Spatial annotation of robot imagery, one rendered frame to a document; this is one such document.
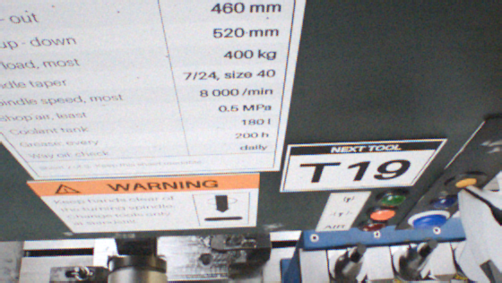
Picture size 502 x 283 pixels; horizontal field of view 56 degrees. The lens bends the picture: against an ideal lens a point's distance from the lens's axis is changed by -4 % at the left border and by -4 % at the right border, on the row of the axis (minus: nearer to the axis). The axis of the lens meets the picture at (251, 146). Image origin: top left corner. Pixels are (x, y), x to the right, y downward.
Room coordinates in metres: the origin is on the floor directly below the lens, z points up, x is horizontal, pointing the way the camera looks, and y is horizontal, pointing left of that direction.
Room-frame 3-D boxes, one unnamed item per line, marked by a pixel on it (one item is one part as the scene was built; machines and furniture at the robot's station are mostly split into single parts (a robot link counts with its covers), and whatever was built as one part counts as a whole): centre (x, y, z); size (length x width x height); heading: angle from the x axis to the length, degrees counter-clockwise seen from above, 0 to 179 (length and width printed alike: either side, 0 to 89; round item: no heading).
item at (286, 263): (0.26, -0.11, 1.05); 0.10 x 0.05 x 0.30; 5
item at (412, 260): (0.22, -0.28, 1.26); 0.04 x 0.04 x 0.07
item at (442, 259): (0.22, -0.33, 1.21); 0.07 x 0.05 x 0.01; 5
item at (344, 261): (0.21, -0.17, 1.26); 0.04 x 0.04 x 0.07
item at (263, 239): (0.31, 0.01, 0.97); 0.13 x 0.03 x 0.15; 95
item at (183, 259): (0.34, 0.19, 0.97); 0.29 x 0.23 x 0.05; 95
